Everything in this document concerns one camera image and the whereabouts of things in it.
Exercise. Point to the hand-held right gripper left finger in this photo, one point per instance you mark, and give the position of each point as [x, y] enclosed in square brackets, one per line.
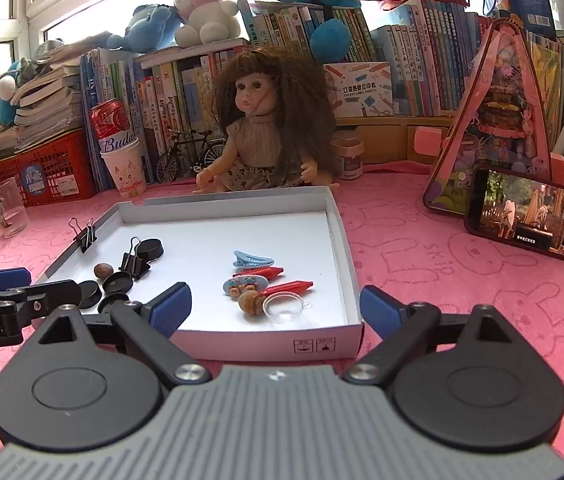
[172, 306]

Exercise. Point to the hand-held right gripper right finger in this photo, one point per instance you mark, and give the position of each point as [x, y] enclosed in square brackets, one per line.
[381, 310]

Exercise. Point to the large black binder clip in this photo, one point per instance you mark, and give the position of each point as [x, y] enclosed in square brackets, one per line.
[134, 264]

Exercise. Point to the black round lid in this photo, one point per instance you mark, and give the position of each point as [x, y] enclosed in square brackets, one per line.
[112, 304]
[118, 282]

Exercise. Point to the brown nut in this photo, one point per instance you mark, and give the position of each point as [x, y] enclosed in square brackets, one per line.
[251, 304]
[103, 270]

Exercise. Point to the white cardboard box tray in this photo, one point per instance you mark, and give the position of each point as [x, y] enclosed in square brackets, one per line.
[202, 240]

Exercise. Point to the blue bear hair clip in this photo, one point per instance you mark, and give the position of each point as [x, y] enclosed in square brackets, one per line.
[242, 286]

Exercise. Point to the plain blue hair clip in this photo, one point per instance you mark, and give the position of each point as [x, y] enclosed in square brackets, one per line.
[252, 259]

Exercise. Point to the clear plastic dome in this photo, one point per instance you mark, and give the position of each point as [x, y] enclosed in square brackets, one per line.
[287, 312]

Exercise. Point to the clear glass mug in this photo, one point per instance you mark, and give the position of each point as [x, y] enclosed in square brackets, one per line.
[12, 215]

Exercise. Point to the pink rabbit print towel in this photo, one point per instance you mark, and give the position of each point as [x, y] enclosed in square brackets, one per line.
[436, 270]

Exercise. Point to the small black binder clip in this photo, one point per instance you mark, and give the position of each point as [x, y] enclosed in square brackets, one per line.
[87, 237]

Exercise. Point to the large red plastic crate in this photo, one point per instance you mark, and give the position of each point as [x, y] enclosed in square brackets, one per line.
[57, 165]

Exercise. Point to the white cat print paper cup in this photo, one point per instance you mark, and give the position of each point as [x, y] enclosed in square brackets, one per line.
[127, 172]

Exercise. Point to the small brown jar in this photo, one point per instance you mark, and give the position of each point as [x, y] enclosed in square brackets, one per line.
[347, 160]

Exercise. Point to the black miniature bicycle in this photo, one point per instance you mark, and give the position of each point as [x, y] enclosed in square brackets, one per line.
[189, 147]

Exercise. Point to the wooden drawer unit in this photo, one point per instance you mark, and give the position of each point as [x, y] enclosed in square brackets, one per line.
[391, 140]

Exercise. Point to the black smartphone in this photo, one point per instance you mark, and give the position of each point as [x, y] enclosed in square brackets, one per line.
[526, 212]

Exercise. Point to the stack of worn books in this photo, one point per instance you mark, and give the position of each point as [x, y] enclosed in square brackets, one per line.
[47, 102]

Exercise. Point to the small blue white plush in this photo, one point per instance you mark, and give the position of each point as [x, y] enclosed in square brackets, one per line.
[6, 95]

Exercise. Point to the red beer can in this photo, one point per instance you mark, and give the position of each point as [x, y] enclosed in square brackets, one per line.
[109, 122]

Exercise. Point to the curly brown hair doll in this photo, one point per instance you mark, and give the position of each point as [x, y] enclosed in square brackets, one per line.
[262, 135]

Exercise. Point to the row of upright books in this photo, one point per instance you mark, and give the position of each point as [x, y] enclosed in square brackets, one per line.
[172, 90]

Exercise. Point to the colourful printed carton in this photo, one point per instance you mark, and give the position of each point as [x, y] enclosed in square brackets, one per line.
[361, 90]

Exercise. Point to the pink triangular toy house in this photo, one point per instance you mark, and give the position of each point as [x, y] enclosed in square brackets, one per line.
[501, 110]

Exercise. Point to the row of thin picture books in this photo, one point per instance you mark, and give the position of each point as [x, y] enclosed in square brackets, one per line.
[556, 80]

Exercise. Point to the white window frame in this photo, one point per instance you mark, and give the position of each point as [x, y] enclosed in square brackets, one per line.
[37, 5]

